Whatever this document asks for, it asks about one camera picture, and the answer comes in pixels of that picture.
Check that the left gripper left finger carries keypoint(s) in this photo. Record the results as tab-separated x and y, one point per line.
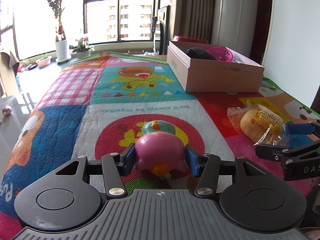
114	167

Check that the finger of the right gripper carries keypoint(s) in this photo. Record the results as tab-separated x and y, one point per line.
274	153
309	128

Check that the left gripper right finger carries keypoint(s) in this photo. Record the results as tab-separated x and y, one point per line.
204	167

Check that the small packaged bread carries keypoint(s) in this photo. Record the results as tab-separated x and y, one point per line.
261	125

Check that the pink green penguin toy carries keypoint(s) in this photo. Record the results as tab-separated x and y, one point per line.
159	151

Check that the pink cardboard box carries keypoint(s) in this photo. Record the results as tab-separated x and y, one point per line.
202	75

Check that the pink toy basket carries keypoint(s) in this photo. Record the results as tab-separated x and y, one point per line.
221	53

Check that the black plush toy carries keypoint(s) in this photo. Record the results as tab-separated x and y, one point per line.
198	53

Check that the colourful cartoon play mat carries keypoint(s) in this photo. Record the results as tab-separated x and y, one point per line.
99	106

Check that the white slippers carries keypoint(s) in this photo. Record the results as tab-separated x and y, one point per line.
154	53

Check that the pink flower pot plant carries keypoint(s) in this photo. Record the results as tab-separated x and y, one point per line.
83	48

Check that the pink metallic ball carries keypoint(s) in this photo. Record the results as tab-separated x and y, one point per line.
6	111

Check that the small planter bowl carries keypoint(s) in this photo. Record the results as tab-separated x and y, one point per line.
44	61

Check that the beige sofa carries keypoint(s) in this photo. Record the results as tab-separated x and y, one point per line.
9	67

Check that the white air conditioner column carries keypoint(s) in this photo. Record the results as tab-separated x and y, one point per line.
234	24

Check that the tall plant white pot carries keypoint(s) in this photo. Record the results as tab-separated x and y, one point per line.
62	48

